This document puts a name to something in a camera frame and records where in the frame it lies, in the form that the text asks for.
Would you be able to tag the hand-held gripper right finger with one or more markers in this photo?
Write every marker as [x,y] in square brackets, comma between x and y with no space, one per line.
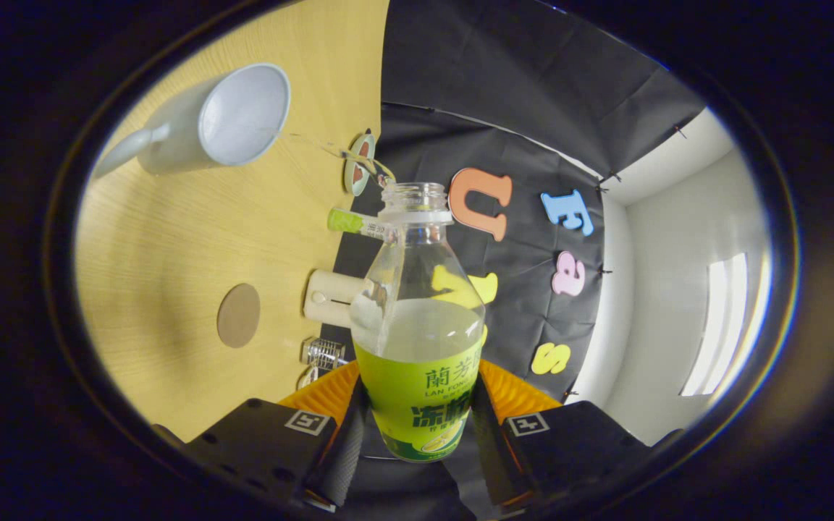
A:
[489,449]

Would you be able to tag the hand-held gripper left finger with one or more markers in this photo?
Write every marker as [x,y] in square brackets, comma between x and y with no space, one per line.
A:
[344,456]

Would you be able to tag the green label juice bottle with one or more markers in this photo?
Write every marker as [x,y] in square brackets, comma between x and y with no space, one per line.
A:
[417,405]

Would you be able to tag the round brown coaster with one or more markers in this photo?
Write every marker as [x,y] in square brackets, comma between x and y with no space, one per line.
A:
[238,315]

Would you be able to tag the white cup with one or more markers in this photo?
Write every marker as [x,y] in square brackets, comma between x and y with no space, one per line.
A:
[243,116]

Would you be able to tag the slim white green bottle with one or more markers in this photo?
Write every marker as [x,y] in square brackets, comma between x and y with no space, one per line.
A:
[348,221]

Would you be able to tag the white divided dish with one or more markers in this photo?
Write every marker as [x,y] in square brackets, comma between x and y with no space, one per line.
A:
[307,378]

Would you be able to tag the cream toaster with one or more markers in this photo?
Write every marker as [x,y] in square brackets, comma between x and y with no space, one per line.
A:
[326,297]

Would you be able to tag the ceiling light panel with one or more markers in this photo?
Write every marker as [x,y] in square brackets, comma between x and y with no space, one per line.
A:
[721,325]

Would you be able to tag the wooden table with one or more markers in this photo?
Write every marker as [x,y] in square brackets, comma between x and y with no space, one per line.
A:
[171,239]

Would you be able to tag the pale green plate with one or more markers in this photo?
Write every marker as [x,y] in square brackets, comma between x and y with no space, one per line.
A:
[350,174]

